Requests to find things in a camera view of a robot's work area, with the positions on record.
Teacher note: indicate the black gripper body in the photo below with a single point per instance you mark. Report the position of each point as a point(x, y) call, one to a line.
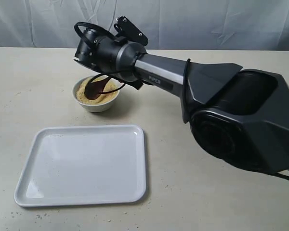
point(98, 51)

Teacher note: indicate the dark wooden spoon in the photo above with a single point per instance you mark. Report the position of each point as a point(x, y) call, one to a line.
point(95, 87)

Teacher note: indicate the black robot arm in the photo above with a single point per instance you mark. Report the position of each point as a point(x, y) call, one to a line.
point(238, 115)

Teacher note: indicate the yellow grains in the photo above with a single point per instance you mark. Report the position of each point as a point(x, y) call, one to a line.
point(102, 99)

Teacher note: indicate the white bowl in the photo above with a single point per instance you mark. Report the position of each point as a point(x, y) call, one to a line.
point(93, 108)

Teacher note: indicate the white backdrop curtain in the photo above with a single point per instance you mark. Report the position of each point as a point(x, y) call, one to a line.
point(168, 24)

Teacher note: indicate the white rectangular tray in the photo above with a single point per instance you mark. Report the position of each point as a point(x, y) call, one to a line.
point(88, 165)

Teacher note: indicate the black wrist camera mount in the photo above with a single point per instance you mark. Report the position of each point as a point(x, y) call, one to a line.
point(125, 28)

